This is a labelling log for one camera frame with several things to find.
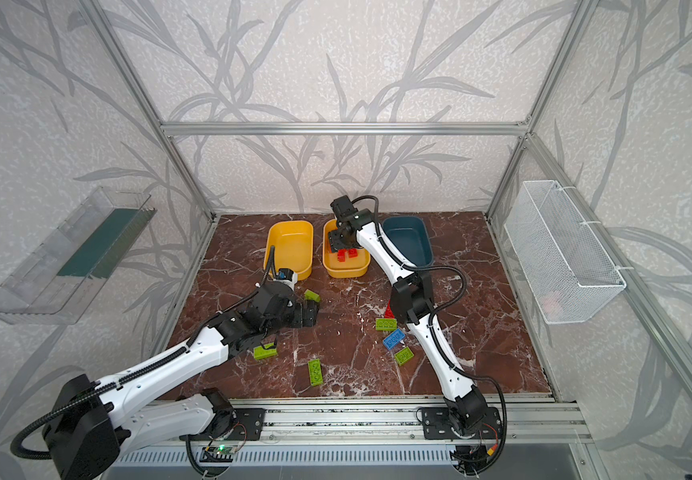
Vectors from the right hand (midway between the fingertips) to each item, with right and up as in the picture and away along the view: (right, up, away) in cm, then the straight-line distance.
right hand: (342, 234), depth 103 cm
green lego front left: (-21, -34, -20) cm, 45 cm away
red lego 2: (-1, -8, +6) cm, 10 cm away
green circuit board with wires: (-25, -52, -32) cm, 66 cm away
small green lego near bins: (-9, -19, -9) cm, 23 cm away
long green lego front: (-6, -38, -22) cm, 44 cm away
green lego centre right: (+14, -28, -13) cm, 34 cm away
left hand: (-7, -18, -21) cm, 28 cm away
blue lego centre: (+17, -32, -14) cm, 38 cm away
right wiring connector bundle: (+34, -57, -29) cm, 72 cm away
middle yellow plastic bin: (+3, -11, -3) cm, 12 cm away
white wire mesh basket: (+50, -5, -38) cm, 63 cm away
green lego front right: (+19, -35, -18) cm, 44 cm away
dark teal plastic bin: (+25, 0, +12) cm, 28 cm away
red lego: (+4, -6, +4) cm, 9 cm away
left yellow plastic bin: (-18, -3, +3) cm, 18 cm away
